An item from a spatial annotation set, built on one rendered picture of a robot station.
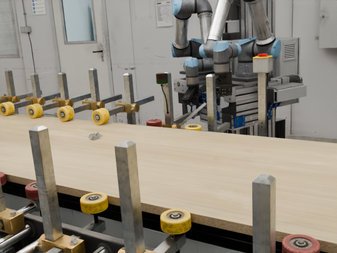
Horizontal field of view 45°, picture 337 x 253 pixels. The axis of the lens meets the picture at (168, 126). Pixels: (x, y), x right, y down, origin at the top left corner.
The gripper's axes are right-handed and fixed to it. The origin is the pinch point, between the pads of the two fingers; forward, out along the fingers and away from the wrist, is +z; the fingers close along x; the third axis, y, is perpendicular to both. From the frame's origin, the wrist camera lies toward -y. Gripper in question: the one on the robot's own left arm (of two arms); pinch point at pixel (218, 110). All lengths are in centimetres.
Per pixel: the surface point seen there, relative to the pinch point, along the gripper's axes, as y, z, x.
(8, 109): -128, -1, 13
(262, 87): 21.0, -15.1, -21.2
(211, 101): -2.7, -7.7, -12.1
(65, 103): -94, -2, 22
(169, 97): -25.0, -8.7, -3.3
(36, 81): -118, -15, 34
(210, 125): -3.4, 4.8, -11.8
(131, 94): -48.0, -8.9, 6.5
